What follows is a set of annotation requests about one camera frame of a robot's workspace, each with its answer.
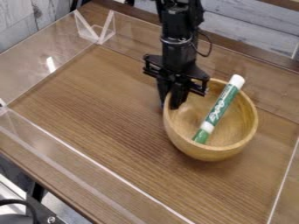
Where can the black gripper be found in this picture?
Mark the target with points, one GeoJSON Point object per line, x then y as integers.
{"type": "Point", "coordinates": [175, 71]}

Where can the brown wooden bowl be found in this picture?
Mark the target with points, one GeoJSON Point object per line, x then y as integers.
{"type": "Point", "coordinates": [233, 133]}

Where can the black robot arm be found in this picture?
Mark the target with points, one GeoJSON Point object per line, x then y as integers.
{"type": "Point", "coordinates": [180, 17]}

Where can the green white Expo marker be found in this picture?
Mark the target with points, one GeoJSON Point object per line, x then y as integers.
{"type": "Point", "coordinates": [219, 108]}

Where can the clear acrylic corner bracket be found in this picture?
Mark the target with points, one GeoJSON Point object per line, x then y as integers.
{"type": "Point", "coordinates": [92, 32]}

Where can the black metal table frame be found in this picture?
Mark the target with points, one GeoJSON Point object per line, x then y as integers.
{"type": "Point", "coordinates": [36, 214]}

